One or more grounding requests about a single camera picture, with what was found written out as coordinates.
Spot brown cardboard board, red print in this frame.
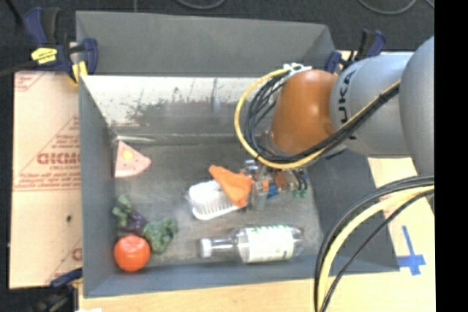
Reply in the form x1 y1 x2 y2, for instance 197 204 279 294
7 69 84 289

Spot green toy broccoli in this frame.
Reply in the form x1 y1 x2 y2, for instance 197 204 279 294
142 217 179 255

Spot grey metal bin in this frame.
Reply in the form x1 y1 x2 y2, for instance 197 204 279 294
75 9 400 299

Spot orange toy tomato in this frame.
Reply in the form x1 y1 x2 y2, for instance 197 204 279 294
113 234 152 273

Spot pink triangular toy slice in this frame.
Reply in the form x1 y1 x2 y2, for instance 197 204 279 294
113 140 153 179

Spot orange cloth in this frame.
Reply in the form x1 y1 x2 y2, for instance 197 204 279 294
208 164 254 209

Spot clear plastic bottle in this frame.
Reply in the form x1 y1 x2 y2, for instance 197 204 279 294
198 224 306 265

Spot white brush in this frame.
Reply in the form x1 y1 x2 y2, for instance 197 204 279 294
186 178 241 221

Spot purple and green toy plant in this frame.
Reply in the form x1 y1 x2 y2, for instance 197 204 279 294
111 193 148 235

